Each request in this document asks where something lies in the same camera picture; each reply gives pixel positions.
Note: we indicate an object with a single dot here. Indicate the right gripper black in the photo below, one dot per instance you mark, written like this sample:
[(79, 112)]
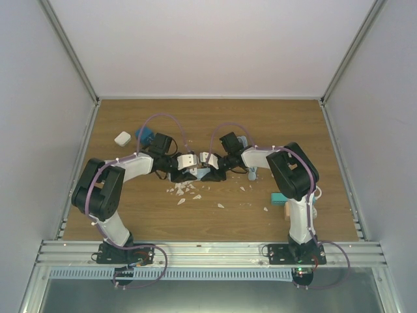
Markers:
[(214, 177)]

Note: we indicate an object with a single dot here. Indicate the slotted cable duct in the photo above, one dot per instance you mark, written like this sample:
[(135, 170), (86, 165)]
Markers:
[(174, 273)]

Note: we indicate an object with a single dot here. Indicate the teal power strip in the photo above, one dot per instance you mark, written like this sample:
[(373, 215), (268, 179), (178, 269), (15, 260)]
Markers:
[(278, 199)]

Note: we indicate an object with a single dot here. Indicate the aluminium front rail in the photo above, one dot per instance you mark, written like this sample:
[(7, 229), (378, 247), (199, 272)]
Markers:
[(201, 254)]

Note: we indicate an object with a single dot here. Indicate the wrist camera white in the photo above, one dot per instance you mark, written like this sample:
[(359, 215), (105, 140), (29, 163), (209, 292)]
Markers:
[(187, 161), (209, 159)]

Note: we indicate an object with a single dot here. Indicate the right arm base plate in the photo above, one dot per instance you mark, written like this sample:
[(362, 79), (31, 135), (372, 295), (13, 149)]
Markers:
[(286, 254)]

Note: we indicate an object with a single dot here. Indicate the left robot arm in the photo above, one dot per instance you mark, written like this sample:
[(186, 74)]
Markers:
[(98, 191)]

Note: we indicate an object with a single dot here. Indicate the pink cube adapter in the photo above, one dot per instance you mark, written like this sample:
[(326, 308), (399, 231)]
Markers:
[(286, 210)]

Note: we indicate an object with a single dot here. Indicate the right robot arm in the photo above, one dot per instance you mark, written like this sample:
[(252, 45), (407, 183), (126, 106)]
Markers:
[(294, 174)]

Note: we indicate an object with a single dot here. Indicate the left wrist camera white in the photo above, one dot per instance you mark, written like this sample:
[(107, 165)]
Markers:
[(187, 161)]

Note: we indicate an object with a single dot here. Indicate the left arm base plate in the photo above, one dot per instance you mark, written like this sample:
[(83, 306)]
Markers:
[(108, 254)]

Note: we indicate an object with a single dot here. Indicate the light blue power strip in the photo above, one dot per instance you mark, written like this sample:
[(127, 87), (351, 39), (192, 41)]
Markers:
[(201, 172)]

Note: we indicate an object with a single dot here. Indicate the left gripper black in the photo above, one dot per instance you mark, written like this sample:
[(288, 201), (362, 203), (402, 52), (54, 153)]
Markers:
[(184, 177)]

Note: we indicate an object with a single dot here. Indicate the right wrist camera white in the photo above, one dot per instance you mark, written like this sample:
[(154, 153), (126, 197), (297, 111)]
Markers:
[(209, 159)]

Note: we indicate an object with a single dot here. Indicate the dark blue cube adapter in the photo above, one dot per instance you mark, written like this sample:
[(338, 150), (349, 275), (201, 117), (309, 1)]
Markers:
[(144, 136)]

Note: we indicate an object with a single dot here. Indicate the white square plug adapter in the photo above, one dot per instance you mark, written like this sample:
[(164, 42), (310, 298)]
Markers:
[(122, 139)]

